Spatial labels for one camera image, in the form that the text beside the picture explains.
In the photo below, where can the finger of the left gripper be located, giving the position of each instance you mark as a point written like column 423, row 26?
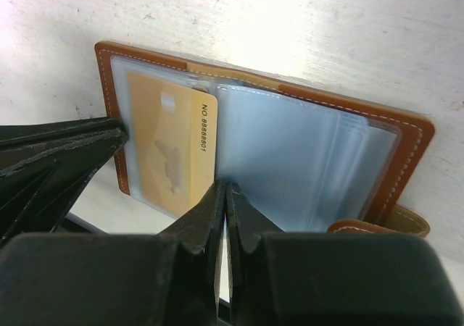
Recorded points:
column 40, row 181
column 17, row 135

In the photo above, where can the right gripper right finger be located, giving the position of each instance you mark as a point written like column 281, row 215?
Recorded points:
column 280, row 278

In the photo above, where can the gold card with chip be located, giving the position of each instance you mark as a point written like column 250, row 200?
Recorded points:
column 175, row 136

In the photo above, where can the brown leather card holder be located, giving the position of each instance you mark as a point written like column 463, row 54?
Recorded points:
column 308, row 160

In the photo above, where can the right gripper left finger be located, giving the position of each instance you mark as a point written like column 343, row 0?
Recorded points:
column 171, row 278

